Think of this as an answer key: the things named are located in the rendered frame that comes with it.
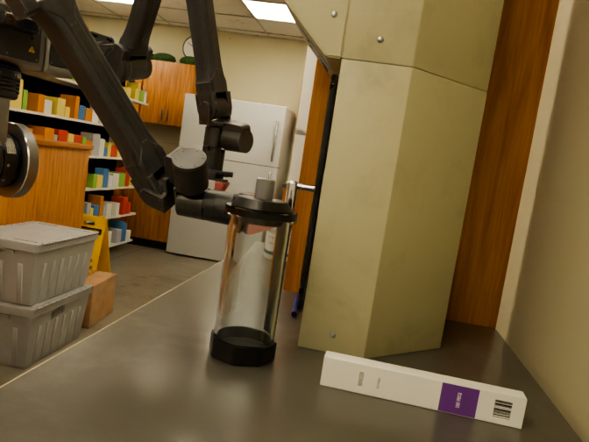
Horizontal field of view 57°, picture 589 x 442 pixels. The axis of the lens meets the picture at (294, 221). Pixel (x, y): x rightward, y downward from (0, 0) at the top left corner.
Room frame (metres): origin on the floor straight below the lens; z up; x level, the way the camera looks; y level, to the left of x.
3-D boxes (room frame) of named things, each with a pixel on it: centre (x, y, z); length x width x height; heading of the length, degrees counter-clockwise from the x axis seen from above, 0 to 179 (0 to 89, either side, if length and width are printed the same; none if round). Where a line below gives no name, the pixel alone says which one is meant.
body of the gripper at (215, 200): (0.94, 0.12, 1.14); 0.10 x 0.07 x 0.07; 173
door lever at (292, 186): (0.92, 0.00, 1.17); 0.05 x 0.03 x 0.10; 82
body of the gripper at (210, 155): (1.36, 0.23, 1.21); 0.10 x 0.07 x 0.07; 83
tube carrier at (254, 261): (0.79, 0.05, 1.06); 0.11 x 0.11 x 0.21
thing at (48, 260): (2.89, 1.38, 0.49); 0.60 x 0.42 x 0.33; 172
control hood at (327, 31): (1.03, 0.00, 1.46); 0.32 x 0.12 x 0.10; 172
